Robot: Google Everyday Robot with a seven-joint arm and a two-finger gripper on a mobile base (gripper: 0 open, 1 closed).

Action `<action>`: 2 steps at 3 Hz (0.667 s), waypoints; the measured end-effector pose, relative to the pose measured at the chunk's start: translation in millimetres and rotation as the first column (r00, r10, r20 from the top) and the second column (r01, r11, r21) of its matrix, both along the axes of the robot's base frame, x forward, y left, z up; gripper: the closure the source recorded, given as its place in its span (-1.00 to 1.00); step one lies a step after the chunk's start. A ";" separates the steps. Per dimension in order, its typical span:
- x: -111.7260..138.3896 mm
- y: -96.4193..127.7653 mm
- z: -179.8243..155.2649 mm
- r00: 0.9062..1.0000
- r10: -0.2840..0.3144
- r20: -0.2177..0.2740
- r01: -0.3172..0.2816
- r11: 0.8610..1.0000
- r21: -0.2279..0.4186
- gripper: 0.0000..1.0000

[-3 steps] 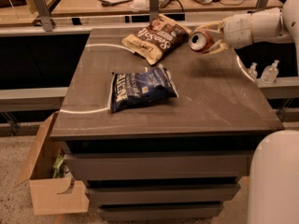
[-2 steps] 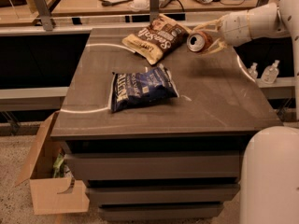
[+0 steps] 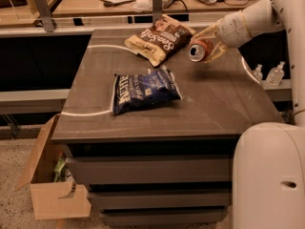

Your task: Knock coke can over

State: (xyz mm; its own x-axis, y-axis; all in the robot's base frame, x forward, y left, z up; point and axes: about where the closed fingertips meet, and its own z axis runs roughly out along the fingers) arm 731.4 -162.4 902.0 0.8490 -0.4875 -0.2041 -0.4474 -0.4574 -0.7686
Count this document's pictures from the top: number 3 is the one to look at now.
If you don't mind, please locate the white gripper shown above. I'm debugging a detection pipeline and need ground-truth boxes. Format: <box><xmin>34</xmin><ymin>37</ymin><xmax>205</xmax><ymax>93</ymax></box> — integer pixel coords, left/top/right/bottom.
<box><xmin>191</xmin><ymin>11</ymin><xmax>252</xmax><ymax>63</ymax></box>

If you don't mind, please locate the red coke can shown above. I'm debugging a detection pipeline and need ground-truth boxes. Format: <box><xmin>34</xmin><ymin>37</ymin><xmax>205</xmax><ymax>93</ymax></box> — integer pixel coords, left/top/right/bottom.
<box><xmin>188</xmin><ymin>39</ymin><xmax>214</xmax><ymax>62</ymax></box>

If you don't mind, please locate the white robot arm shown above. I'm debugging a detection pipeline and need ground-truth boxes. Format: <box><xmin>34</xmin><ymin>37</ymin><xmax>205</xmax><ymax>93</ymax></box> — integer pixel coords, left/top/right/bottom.
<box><xmin>196</xmin><ymin>0</ymin><xmax>305</xmax><ymax>229</ymax></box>

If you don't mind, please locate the clear plastic bottle left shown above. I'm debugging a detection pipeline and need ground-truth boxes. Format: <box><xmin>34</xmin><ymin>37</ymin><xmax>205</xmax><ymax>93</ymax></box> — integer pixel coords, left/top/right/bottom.
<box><xmin>253</xmin><ymin>64</ymin><xmax>263</xmax><ymax>82</ymax></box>

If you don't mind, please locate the clear plastic bottle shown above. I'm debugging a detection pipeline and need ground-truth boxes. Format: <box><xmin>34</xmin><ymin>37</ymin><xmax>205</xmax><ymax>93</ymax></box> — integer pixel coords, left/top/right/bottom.
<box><xmin>253</xmin><ymin>64</ymin><xmax>263</xmax><ymax>82</ymax></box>
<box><xmin>266</xmin><ymin>61</ymin><xmax>285</xmax><ymax>86</ymax></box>

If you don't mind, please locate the brown sea salt chip bag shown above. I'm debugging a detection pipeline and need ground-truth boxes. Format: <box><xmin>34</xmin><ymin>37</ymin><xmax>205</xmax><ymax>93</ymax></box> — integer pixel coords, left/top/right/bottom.
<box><xmin>125</xmin><ymin>14</ymin><xmax>195</xmax><ymax>67</ymax></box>

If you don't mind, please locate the clear plastic bottle right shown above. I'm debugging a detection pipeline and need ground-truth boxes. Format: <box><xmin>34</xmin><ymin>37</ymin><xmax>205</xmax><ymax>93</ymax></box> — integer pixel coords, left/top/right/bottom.
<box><xmin>266</xmin><ymin>61</ymin><xmax>285</xmax><ymax>86</ymax></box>

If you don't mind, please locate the white round cup lid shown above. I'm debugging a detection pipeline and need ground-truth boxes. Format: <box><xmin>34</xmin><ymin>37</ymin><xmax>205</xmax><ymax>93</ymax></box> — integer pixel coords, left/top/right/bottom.
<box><xmin>131</xmin><ymin>0</ymin><xmax>152</xmax><ymax>12</ymax></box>

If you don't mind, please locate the blue chip bag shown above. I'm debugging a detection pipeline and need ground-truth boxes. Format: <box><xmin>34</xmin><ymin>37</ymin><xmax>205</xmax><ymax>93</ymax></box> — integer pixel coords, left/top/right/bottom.
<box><xmin>111</xmin><ymin>66</ymin><xmax>182</xmax><ymax>115</ymax></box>

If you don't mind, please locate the grey drawer cabinet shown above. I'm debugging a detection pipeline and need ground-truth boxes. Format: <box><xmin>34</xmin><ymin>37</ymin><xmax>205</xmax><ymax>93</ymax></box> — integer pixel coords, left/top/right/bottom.
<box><xmin>52</xmin><ymin>29</ymin><xmax>282</xmax><ymax>226</ymax></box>

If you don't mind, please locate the green packet in box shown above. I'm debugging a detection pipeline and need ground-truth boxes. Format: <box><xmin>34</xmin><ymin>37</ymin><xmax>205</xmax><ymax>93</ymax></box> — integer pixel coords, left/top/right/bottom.
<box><xmin>53</xmin><ymin>157</ymin><xmax>66</xmax><ymax>182</ymax></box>

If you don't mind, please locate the open cardboard box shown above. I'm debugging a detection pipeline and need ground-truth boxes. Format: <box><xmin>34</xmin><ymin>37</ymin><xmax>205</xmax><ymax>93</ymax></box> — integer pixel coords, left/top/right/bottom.
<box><xmin>16</xmin><ymin>114</ymin><xmax>92</xmax><ymax>219</ymax></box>

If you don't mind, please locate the middle metal bracket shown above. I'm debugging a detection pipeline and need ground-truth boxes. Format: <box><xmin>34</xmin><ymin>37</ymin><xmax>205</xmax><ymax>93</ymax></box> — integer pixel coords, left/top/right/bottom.
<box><xmin>152</xmin><ymin>0</ymin><xmax>162</xmax><ymax>24</ymax></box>

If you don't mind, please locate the metal bracket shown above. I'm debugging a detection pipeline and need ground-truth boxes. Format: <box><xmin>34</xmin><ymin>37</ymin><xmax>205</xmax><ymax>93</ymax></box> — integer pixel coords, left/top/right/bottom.
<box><xmin>33</xmin><ymin>0</ymin><xmax>55</xmax><ymax>32</ymax></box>
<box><xmin>152</xmin><ymin>0</ymin><xmax>162</xmax><ymax>24</ymax></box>

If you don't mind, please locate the left metal bracket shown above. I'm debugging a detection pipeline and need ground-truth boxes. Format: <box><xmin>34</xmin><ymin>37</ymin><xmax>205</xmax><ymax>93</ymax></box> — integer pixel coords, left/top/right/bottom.
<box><xmin>33</xmin><ymin>0</ymin><xmax>55</xmax><ymax>32</ymax></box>

